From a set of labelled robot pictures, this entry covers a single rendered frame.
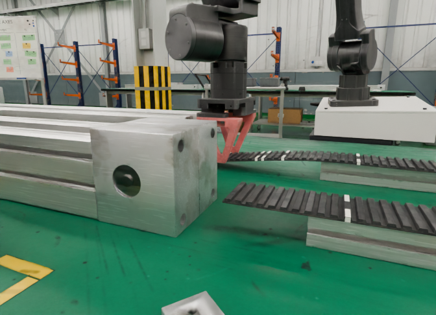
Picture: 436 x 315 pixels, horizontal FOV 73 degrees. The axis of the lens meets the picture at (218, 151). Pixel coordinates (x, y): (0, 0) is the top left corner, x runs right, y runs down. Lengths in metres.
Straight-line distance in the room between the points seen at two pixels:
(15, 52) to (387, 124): 5.82
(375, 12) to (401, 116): 7.30
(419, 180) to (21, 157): 0.48
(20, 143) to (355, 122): 0.70
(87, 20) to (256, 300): 11.29
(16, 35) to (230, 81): 5.77
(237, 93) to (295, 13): 7.76
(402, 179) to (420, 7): 7.81
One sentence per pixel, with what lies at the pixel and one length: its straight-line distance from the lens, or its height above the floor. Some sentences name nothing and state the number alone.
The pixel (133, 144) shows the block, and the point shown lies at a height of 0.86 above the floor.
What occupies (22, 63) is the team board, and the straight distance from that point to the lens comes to 6.07.
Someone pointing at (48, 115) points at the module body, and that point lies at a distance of 0.65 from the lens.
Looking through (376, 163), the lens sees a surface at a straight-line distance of 0.44.
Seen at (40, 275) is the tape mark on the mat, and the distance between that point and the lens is 0.27.
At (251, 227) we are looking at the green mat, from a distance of 0.30.
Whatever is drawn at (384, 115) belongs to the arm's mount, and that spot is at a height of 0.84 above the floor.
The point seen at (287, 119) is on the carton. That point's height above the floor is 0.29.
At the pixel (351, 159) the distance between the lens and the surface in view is 0.44.
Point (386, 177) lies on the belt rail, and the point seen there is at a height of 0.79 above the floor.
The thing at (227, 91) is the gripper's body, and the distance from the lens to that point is 0.45.
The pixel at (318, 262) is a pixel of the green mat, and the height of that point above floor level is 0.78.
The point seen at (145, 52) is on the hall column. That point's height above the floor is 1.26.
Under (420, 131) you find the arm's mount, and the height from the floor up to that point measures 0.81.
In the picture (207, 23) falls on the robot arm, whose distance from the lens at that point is 0.43.
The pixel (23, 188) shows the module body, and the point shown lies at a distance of 0.40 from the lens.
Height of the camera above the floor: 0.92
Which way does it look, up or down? 13 degrees down
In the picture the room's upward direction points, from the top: straight up
